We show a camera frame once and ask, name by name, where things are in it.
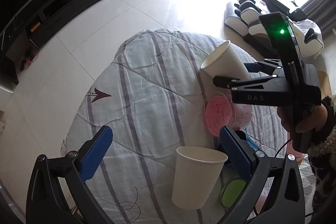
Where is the white paper cup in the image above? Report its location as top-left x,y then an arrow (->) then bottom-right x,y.
171,146 -> 228,210
201,40 -> 251,80

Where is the striped quilted table cloth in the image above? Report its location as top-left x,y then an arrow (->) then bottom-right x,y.
60,28 -> 289,224

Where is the right hand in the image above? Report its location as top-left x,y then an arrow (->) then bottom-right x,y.
277,105 -> 328,133

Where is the white massage chair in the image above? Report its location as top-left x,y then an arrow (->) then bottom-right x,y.
224,0 -> 324,59

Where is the black tv cabinet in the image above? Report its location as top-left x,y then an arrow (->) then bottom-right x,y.
1,0 -> 101,85

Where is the pink green glass jar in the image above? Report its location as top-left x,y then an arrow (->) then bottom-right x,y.
204,92 -> 253,209

